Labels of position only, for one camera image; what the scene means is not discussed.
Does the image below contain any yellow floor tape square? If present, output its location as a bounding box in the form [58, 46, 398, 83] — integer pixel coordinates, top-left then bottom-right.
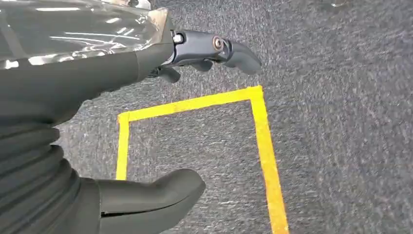
[115, 85, 290, 234]

